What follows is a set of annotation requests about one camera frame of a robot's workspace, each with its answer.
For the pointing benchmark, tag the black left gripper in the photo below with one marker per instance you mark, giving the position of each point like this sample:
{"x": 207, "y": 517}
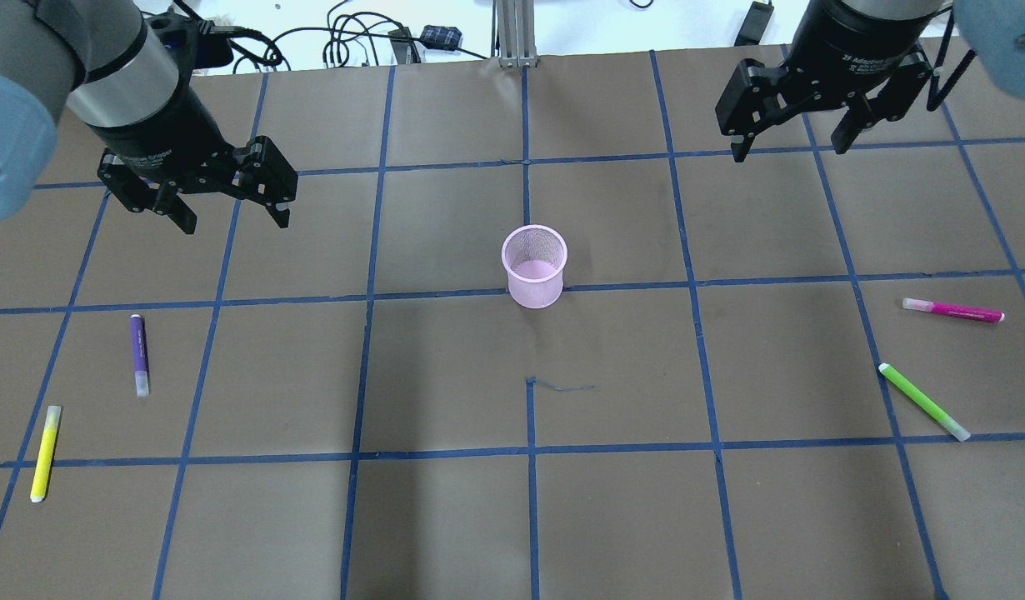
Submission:
{"x": 164, "y": 131}

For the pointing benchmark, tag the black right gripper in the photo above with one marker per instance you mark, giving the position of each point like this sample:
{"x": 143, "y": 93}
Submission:
{"x": 854, "y": 50}

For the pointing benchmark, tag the purple marker pen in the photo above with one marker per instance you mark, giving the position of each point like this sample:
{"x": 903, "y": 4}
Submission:
{"x": 140, "y": 355}

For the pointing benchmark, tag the pink marker pen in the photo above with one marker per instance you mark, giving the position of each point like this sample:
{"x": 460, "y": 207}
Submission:
{"x": 951, "y": 310}

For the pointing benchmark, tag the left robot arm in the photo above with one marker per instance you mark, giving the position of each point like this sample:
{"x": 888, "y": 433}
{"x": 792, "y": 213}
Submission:
{"x": 126, "y": 76}

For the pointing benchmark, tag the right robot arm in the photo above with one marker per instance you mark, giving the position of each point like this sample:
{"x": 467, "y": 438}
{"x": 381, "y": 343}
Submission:
{"x": 994, "y": 32}

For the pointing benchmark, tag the pink mesh cup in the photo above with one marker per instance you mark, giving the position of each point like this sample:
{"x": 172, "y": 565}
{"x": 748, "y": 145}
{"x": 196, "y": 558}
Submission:
{"x": 534, "y": 257}

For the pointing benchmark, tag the black power adapter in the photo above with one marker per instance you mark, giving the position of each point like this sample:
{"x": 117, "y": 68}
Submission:
{"x": 754, "y": 24}

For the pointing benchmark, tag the yellow marker pen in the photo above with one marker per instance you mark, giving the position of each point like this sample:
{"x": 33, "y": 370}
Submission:
{"x": 45, "y": 454}

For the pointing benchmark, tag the green marker pen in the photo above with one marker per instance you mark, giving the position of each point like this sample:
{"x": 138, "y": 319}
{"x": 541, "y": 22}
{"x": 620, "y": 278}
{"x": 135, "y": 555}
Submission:
{"x": 929, "y": 407}

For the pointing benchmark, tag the aluminium frame post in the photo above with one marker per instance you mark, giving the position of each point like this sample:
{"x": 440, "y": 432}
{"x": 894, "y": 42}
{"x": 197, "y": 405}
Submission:
{"x": 513, "y": 32}

